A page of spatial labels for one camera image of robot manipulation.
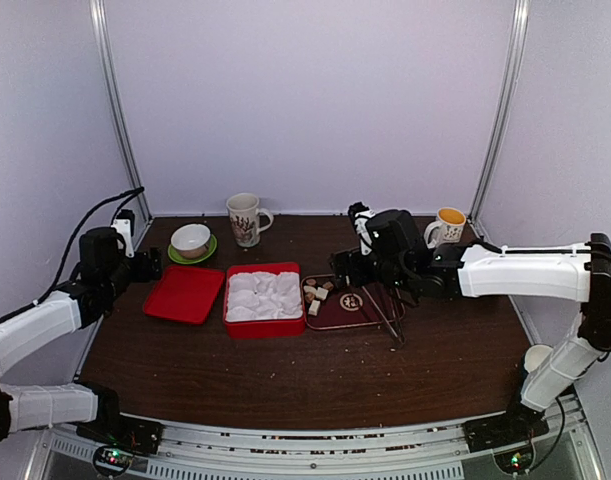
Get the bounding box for flower pattern mug yellow inside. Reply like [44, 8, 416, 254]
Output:
[423, 207, 467, 249]

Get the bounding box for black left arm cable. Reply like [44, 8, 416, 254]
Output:
[34, 186, 146, 306]

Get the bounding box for tall coral pattern mug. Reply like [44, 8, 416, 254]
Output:
[226, 193, 274, 248]

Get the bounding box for white paper liners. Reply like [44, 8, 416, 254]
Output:
[225, 271, 303, 323]

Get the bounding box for aluminium front rail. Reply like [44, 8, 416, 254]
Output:
[32, 384, 599, 480]

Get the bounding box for green saucer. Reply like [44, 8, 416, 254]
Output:
[167, 234, 218, 265]

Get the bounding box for aluminium left corner post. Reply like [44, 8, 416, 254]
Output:
[88, 0, 153, 224]

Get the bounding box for dark red lacquer tray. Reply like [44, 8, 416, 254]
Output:
[301, 275, 378, 331]

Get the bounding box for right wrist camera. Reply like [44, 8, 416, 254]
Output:
[348, 202, 376, 256]

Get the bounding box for white ceramic bowl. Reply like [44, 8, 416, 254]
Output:
[171, 224, 211, 259]

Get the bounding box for red tin lid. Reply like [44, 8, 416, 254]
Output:
[142, 265, 225, 325]

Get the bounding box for aluminium right corner post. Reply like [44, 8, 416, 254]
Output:
[469, 0, 531, 225]

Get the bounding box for white paper cup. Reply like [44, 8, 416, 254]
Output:
[521, 344, 553, 374]

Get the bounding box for red tin box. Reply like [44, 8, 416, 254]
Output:
[223, 262, 305, 339]

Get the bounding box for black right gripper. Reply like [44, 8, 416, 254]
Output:
[328, 246, 413, 293]

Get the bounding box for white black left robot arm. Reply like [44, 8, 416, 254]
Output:
[0, 225, 163, 455]

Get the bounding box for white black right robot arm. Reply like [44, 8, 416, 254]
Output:
[330, 203, 611, 451]

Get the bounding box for aluminium corner post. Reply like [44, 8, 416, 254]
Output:
[88, 0, 153, 224]
[469, 0, 531, 225]

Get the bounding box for metal serving tongs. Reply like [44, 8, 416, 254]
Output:
[361, 283, 406, 349]

